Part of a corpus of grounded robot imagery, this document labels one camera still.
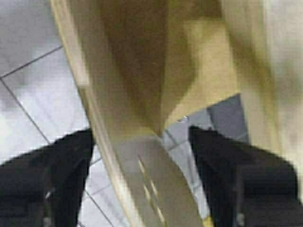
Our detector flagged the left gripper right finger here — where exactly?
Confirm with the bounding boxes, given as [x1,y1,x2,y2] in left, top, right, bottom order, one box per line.
[189,126,303,227]

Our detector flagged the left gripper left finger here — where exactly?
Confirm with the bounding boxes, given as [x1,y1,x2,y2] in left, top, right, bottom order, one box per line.
[0,128,95,227]

